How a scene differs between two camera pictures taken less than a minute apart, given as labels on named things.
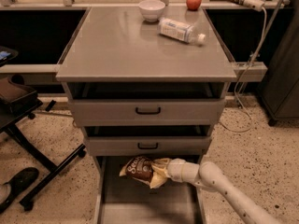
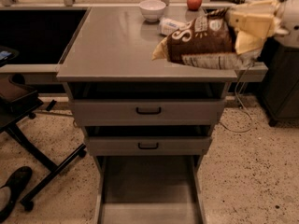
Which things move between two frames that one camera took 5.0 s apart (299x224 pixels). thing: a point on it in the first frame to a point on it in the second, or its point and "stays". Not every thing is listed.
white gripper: (177, 170) to (289, 20)
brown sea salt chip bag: (138, 168) to (207, 42)
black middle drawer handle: (148, 147) stays
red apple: (193, 1) stays
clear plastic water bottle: (174, 29) stays
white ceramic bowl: (151, 9) stays
